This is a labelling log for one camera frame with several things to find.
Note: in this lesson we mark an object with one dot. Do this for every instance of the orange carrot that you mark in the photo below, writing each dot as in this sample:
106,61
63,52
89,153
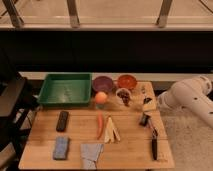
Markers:
100,125

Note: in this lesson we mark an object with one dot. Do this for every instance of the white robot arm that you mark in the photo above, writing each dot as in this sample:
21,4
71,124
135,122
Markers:
191,93

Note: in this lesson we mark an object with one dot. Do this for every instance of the red bowl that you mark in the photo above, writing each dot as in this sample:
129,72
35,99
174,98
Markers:
127,81

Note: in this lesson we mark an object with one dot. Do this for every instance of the blue sponge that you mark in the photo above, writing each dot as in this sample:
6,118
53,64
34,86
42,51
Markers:
61,148

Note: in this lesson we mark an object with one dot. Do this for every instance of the purple bowl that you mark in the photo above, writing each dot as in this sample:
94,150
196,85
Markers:
102,83

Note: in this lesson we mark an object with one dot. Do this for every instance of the orange ball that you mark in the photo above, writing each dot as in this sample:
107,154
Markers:
100,97

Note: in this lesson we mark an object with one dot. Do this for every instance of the small black clip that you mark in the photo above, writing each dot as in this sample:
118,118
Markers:
144,120

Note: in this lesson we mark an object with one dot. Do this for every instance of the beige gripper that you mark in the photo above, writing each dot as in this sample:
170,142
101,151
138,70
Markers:
149,104

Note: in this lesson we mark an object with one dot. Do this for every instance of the clear cup with nuts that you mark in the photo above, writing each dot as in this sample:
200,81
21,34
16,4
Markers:
123,95

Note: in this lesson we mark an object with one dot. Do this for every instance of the black chair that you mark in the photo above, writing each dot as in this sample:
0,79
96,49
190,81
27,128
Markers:
16,101

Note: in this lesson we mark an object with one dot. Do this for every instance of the wooden cutting board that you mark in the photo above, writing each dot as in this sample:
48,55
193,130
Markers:
134,137

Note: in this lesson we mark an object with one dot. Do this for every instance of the beige wooden sticks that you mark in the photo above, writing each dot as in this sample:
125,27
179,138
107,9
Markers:
111,132

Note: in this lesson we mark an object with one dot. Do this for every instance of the black eraser block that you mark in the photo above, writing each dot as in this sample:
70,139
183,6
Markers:
62,121

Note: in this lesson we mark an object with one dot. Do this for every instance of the grey folded cloth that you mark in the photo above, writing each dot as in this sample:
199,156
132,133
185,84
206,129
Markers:
90,153

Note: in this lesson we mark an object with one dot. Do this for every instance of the green plastic tray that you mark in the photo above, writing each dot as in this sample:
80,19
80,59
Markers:
66,90

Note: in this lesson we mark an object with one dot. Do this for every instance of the black handled knife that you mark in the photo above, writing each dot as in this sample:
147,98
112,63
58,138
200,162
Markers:
154,145

